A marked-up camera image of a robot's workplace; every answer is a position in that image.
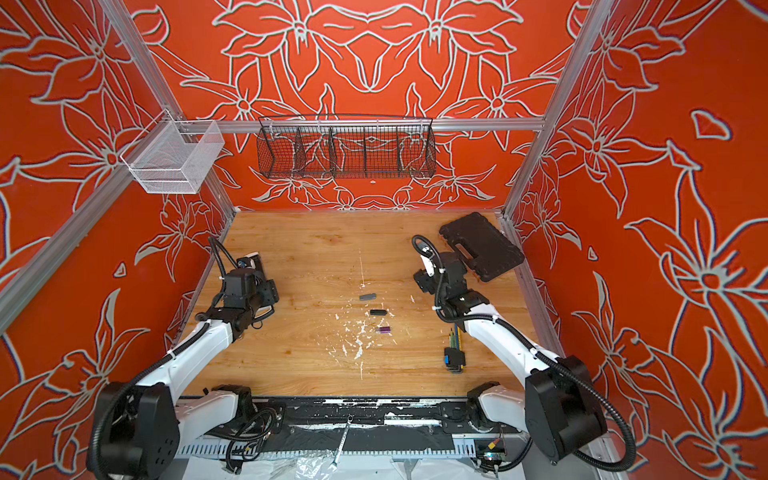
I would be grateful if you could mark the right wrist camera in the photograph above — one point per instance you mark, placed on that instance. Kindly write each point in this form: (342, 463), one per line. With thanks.
(430, 266)

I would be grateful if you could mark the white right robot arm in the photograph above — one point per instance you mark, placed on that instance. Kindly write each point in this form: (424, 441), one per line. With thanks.
(560, 410)

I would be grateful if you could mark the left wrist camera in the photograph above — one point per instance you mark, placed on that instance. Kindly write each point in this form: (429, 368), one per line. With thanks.
(251, 261)

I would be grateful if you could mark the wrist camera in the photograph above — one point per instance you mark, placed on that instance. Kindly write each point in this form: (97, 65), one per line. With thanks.
(430, 266)
(251, 261)

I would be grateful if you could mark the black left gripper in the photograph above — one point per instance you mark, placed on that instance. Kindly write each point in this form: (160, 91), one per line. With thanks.
(269, 293)

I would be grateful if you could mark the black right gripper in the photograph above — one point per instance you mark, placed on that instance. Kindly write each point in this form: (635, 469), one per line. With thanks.
(426, 282)

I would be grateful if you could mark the black plastic tool case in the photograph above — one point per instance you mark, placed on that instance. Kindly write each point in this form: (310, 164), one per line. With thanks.
(482, 247)

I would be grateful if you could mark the white wire mesh basket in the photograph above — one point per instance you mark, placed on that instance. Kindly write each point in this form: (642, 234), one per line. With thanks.
(164, 158)

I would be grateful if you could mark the black wire mesh basket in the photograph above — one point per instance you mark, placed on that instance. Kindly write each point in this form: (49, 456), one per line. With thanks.
(349, 147)

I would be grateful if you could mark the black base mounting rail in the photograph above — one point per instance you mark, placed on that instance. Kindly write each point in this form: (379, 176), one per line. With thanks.
(404, 427)

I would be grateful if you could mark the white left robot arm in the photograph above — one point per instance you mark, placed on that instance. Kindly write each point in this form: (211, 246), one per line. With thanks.
(140, 425)

